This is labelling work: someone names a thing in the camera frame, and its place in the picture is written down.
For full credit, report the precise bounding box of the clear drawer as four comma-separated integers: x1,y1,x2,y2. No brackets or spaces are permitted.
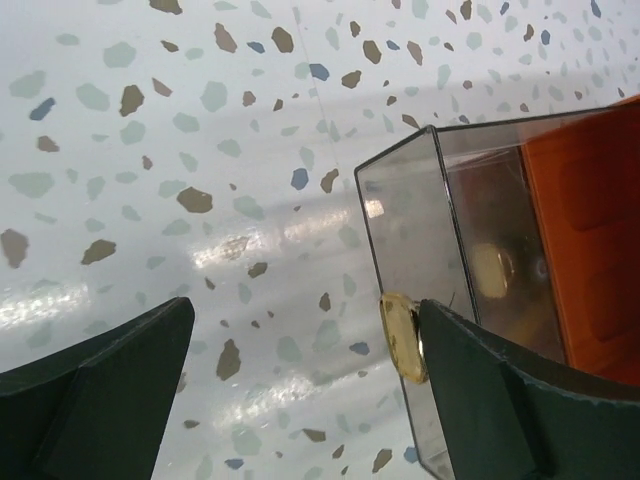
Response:
355,108,603,479

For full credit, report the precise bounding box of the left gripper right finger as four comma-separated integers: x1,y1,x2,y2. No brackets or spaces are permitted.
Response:
419,300,639,479

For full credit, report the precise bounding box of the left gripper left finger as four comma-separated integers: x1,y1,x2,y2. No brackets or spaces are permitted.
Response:
1,297,195,479

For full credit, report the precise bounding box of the orange drawer box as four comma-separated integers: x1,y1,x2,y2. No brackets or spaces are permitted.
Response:
522,97,639,386

